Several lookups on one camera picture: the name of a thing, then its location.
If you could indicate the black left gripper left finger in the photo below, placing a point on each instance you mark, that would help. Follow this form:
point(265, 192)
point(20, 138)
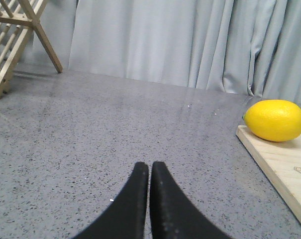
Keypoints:
point(125, 217)

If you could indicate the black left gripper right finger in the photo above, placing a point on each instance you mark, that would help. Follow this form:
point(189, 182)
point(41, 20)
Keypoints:
point(172, 214)

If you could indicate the wooden cutting board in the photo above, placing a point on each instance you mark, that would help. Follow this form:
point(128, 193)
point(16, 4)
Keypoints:
point(280, 162)

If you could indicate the yellow lemon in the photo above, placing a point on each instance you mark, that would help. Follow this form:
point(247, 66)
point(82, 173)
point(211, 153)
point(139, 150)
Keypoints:
point(274, 120)

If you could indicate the light grey curtain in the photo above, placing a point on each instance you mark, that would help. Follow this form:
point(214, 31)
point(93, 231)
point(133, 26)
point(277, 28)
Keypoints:
point(248, 47)

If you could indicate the wooden dish rack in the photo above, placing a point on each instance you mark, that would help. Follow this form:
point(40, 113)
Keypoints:
point(19, 19)

